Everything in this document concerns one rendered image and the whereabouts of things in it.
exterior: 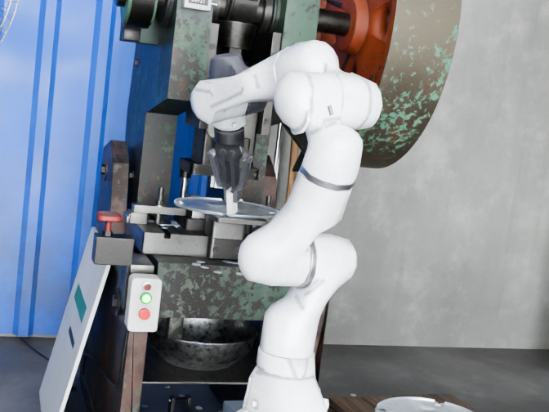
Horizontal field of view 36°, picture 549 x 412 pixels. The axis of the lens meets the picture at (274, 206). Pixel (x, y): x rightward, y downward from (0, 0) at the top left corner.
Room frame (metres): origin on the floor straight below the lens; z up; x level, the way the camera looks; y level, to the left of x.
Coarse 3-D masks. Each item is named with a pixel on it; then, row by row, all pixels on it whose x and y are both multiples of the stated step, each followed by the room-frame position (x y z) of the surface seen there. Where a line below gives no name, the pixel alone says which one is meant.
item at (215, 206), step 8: (176, 200) 2.34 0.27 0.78; (184, 200) 2.36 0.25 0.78; (192, 200) 2.38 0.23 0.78; (200, 200) 2.41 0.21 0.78; (208, 200) 2.43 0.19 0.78; (216, 200) 2.45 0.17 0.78; (224, 200) 2.47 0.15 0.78; (192, 208) 2.20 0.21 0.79; (200, 208) 2.25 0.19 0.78; (208, 208) 2.27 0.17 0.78; (216, 208) 2.26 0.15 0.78; (224, 208) 2.26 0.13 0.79; (240, 208) 2.30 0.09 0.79; (248, 208) 2.33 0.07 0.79; (256, 208) 2.38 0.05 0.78; (264, 208) 2.40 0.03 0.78; (272, 208) 2.39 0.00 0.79; (224, 216) 2.18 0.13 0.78; (232, 216) 2.19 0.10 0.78; (240, 216) 2.18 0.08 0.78; (248, 216) 2.19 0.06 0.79; (256, 216) 2.20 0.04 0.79; (264, 216) 2.22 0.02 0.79; (272, 216) 2.25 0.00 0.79
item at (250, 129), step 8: (248, 120) 2.38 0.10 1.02; (256, 120) 2.38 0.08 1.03; (200, 128) 2.39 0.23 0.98; (208, 128) 2.33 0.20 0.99; (248, 128) 2.38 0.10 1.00; (256, 128) 2.39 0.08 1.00; (200, 136) 2.38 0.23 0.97; (208, 136) 2.34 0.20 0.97; (248, 136) 2.38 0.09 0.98; (256, 136) 2.39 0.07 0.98; (200, 144) 2.37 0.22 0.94; (208, 144) 2.34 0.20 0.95; (248, 144) 2.35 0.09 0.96; (192, 152) 2.45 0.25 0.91; (200, 152) 2.36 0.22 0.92; (248, 152) 2.35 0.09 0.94; (200, 160) 2.35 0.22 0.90; (208, 160) 2.35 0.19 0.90; (240, 160) 2.34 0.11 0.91
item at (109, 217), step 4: (96, 212) 2.13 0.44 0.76; (100, 212) 2.12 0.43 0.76; (104, 212) 2.13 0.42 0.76; (108, 212) 2.14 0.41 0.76; (112, 212) 2.15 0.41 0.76; (116, 212) 2.15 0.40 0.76; (96, 216) 2.11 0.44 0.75; (100, 216) 2.08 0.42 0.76; (104, 216) 2.08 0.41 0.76; (108, 216) 2.09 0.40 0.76; (112, 216) 2.09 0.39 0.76; (116, 216) 2.09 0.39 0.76; (120, 216) 2.10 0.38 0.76; (100, 220) 2.08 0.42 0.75; (104, 220) 2.08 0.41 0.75; (108, 220) 2.08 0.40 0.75; (112, 220) 2.09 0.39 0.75; (116, 220) 2.09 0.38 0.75; (120, 220) 2.10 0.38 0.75; (108, 224) 2.11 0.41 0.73; (108, 228) 2.11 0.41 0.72
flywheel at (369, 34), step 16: (320, 0) 2.82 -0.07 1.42; (336, 0) 2.74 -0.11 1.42; (352, 0) 2.52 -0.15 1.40; (368, 0) 2.50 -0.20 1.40; (384, 0) 2.40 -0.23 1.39; (352, 16) 2.51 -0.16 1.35; (368, 16) 2.48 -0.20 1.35; (384, 16) 2.44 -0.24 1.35; (352, 32) 2.50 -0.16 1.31; (368, 32) 2.47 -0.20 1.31; (384, 32) 2.44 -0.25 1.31; (336, 48) 2.69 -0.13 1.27; (352, 48) 2.52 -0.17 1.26; (368, 48) 2.46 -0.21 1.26; (384, 48) 2.36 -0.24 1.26; (352, 64) 2.56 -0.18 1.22; (368, 64) 2.45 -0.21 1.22; (384, 64) 2.27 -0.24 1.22
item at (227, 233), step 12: (216, 216) 2.17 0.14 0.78; (228, 216) 2.19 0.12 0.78; (216, 228) 2.26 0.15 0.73; (228, 228) 2.27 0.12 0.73; (240, 228) 2.28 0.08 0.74; (216, 240) 2.26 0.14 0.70; (228, 240) 2.27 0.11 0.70; (240, 240) 2.28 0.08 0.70; (216, 252) 2.25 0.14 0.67; (228, 252) 2.27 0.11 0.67
